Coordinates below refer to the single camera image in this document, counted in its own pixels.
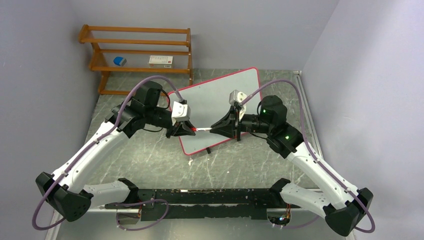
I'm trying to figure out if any wooden shelf rack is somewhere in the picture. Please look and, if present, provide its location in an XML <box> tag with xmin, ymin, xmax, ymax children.
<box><xmin>77</xmin><ymin>24</ymin><xmax>194</xmax><ymax>95</ymax></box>

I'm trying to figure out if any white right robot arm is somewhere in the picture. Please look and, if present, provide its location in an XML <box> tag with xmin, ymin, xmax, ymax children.
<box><xmin>210</xmin><ymin>95</ymin><xmax>374</xmax><ymax>237</ymax></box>

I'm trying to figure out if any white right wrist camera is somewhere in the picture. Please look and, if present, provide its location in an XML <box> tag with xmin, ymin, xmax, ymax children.
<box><xmin>228</xmin><ymin>90</ymin><xmax>247</xmax><ymax>118</ymax></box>

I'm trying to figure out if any red capped whiteboard marker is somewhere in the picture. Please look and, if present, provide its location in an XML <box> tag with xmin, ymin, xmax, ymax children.
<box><xmin>190</xmin><ymin>127</ymin><xmax>212</xmax><ymax>132</ymax></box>

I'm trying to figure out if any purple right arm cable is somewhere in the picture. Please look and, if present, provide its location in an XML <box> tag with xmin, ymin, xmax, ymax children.
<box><xmin>240</xmin><ymin>78</ymin><xmax>376</xmax><ymax>234</ymax></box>

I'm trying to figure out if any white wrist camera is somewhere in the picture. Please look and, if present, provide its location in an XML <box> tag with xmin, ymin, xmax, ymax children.
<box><xmin>171</xmin><ymin>101</ymin><xmax>191</xmax><ymax>123</ymax></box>
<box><xmin>228</xmin><ymin>90</ymin><xmax>247</xmax><ymax>118</ymax></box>

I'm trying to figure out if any white red card box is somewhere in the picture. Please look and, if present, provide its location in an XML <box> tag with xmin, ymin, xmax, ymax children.
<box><xmin>148</xmin><ymin>55</ymin><xmax>174</xmax><ymax>65</ymax></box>

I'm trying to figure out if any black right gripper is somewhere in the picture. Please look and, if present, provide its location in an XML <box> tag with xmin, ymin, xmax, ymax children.
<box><xmin>210</xmin><ymin>105</ymin><xmax>273</xmax><ymax>140</ymax></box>

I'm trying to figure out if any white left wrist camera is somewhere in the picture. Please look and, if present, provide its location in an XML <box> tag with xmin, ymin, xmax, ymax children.
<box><xmin>171</xmin><ymin>101</ymin><xmax>191</xmax><ymax>123</ymax></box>

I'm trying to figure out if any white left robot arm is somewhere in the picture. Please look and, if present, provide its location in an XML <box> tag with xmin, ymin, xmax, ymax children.
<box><xmin>35</xmin><ymin>76</ymin><xmax>195</xmax><ymax>222</ymax></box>

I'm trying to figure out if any blue whiteboard eraser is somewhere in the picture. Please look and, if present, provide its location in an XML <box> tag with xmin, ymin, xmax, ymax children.
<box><xmin>113</xmin><ymin>56</ymin><xmax>127</xmax><ymax>67</ymax></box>

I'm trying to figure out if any aluminium frame rail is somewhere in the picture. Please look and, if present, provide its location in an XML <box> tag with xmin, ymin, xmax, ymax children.
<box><xmin>44</xmin><ymin>188</ymin><xmax>357</xmax><ymax>240</ymax></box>

